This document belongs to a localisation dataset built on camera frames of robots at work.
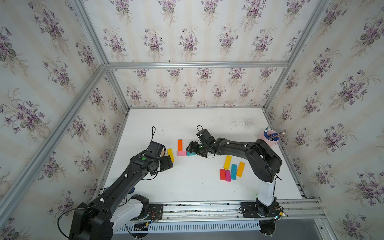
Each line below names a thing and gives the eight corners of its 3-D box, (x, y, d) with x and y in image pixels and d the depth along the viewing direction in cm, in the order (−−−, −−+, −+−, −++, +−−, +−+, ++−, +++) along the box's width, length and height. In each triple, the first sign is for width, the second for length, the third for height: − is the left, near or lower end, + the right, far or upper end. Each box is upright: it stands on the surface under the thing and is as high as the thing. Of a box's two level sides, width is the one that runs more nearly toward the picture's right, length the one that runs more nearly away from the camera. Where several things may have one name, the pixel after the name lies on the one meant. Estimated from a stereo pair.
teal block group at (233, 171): (230, 179, 86) (230, 177, 84) (231, 164, 92) (232, 163, 90) (235, 180, 86) (236, 179, 84) (236, 166, 91) (237, 164, 90)
